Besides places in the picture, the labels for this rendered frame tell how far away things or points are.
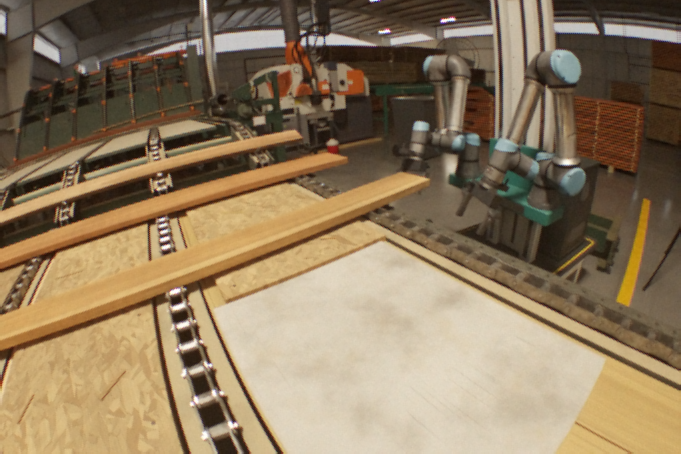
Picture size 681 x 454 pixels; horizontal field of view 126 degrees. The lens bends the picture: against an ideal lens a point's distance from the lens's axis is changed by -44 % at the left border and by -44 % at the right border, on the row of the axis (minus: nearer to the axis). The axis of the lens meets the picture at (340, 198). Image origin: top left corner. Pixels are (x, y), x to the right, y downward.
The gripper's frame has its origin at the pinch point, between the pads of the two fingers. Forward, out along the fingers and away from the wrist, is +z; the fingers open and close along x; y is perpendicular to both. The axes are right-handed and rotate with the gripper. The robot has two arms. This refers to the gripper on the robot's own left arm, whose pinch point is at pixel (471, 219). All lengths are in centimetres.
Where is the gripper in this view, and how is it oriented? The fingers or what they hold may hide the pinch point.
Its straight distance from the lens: 115.6
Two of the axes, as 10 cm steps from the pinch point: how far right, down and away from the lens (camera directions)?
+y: -9.0, -2.0, -3.8
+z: -3.4, 8.7, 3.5
